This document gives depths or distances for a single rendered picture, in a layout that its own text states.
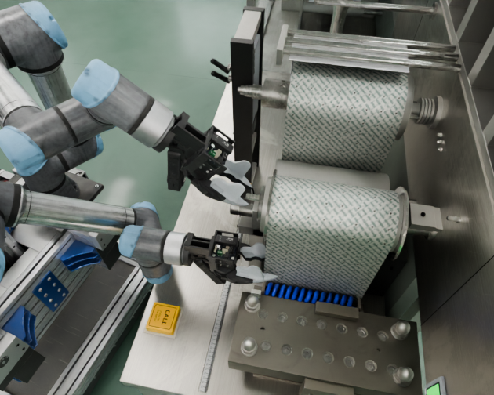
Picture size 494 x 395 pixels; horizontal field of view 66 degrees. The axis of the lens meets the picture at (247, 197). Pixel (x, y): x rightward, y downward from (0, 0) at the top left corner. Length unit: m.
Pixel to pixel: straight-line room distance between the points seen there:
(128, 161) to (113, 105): 2.05
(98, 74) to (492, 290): 0.64
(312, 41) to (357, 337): 0.64
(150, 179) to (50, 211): 1.63
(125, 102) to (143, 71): 2.82
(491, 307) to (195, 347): 0.67
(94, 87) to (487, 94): 0.66
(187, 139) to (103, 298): 1.36
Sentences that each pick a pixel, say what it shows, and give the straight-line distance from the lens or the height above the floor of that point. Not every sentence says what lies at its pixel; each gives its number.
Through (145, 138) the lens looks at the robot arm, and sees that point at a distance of 0.66.
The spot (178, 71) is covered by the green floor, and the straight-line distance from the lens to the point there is 3.40.
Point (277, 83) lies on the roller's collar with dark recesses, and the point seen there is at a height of 1.37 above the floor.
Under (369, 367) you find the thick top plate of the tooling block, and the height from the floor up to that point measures 1.02.
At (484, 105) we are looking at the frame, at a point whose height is 1.46.
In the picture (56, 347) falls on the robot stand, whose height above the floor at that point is 0.21.
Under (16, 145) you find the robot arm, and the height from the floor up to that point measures 1.44.
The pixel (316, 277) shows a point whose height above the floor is 1.09.
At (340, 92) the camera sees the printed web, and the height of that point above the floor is 1.39.
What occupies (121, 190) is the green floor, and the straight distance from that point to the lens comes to 2.53.
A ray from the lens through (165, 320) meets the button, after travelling 1.04.
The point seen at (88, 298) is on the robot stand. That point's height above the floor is 0.21.
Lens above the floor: 1.88
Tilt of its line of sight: 52 degrees down
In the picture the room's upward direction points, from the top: straight up
